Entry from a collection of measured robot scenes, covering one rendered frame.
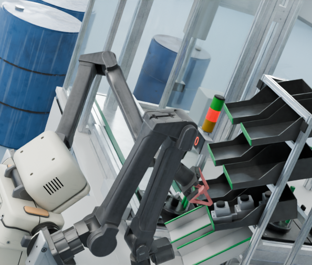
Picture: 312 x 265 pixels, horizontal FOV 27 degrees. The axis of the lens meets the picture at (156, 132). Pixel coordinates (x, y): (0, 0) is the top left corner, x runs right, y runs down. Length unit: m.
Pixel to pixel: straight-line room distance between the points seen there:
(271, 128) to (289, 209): 0.27
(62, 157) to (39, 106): 2.95
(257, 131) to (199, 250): 0.49
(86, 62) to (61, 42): 2.35
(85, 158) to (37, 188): 1.27
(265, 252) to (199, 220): 0.43
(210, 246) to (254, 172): 0.33
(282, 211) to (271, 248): 0.59
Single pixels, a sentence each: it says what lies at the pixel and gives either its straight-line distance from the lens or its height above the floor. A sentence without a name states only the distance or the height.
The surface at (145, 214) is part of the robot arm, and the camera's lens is 1.82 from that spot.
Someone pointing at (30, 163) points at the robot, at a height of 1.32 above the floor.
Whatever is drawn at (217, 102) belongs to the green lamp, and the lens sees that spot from 2.71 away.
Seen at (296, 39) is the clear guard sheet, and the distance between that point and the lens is 4.01.
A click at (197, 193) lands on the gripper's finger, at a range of 2.07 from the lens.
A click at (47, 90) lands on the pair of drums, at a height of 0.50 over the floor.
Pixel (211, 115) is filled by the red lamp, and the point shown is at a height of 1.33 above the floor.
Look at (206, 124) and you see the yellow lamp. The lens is 2.75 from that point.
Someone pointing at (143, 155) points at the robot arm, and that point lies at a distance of 1.71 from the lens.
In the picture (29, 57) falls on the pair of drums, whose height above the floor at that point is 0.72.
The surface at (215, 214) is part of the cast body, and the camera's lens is 2.20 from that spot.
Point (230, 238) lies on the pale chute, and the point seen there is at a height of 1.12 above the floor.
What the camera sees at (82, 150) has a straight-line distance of 3.16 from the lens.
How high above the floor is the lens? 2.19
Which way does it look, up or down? 21 degrees down
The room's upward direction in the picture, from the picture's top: 20 degrees clockwise
